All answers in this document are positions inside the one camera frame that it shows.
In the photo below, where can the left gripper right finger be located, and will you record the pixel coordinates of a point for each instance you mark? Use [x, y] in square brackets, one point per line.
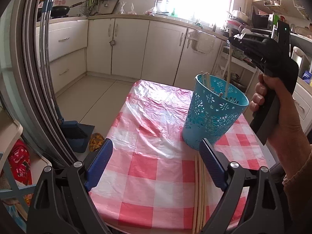
[266, 207]

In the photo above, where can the blue dustpan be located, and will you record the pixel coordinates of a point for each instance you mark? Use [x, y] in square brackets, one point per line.
[77, 135]

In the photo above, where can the right forearm brown sleeve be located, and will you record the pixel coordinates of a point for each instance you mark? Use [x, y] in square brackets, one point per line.
[298, 192]

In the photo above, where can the teal perforated plastic basket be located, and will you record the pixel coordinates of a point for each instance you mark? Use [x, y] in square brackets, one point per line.
[210, 114]

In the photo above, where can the black frying pan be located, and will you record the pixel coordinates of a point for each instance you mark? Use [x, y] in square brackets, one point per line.
[61, 11]

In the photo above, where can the white storage rack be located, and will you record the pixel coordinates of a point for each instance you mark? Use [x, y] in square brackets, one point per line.
[242, 73]

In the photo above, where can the red patterned bag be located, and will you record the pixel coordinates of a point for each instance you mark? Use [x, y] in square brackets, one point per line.
[19, 160]

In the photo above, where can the pink checkered plastic tablecloth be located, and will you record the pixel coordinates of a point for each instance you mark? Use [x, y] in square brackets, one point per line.
[148, 185]

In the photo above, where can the yellow patterned slipper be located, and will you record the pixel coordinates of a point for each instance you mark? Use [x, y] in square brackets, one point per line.
[95, 142]

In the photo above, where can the cream kitchen cabinets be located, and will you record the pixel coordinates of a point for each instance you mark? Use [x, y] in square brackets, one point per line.
[130, 48]

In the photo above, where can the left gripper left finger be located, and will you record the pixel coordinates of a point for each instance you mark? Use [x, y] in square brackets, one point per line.
[61, 202]

